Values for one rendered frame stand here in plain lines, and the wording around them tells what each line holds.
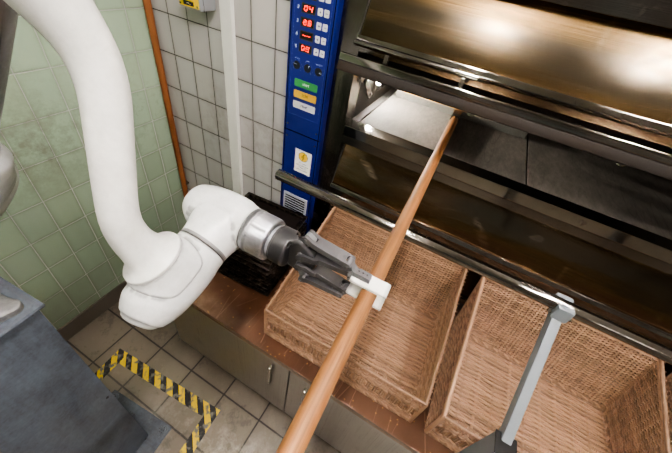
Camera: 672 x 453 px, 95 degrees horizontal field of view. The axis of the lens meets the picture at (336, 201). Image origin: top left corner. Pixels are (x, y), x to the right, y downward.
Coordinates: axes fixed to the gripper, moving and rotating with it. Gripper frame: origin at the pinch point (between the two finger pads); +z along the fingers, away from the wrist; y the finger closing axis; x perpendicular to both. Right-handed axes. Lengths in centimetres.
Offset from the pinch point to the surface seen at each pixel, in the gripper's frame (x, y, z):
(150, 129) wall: -48, 32, -123
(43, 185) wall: -2, 38, -124
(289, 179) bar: -21.1, 2.1, -30.8
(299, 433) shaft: 24.5, -1.3, 0.5
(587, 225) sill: -57, 3, 46
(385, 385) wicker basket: -8, 48, 14
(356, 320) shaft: 7.5, -1.4, 0.6
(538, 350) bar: -13.9, 10.5, 35.6
